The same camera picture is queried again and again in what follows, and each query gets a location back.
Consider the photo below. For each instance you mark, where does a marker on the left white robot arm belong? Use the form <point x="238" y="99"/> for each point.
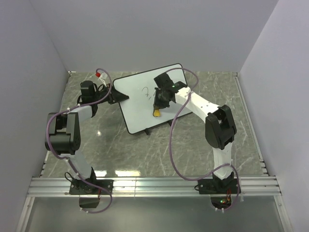
<point x="63" y="136"/>

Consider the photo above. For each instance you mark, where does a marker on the yellow bone-shaped eraser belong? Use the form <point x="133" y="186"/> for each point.
<point x="156" y="112"/>

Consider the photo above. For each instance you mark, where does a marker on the aluminium mounting rail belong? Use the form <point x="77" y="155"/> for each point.
<point x="153" y="187"/>

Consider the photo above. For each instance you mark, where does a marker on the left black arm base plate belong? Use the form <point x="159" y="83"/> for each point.
<point x="101" y="187"/>

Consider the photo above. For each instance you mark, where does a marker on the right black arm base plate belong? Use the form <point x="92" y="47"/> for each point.
<point x="207" y="187"/>

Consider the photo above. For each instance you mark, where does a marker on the white whiteboard black frame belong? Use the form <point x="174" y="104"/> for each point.
<point x="140" y="87"/>

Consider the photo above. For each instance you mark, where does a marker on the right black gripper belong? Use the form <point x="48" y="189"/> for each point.
<point x="157" y="104"/>

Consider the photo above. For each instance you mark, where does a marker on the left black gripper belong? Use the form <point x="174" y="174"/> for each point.
<point x="115" y="96"/>

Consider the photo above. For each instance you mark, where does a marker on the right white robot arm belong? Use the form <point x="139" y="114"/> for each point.
<point x="220" y="128"/>

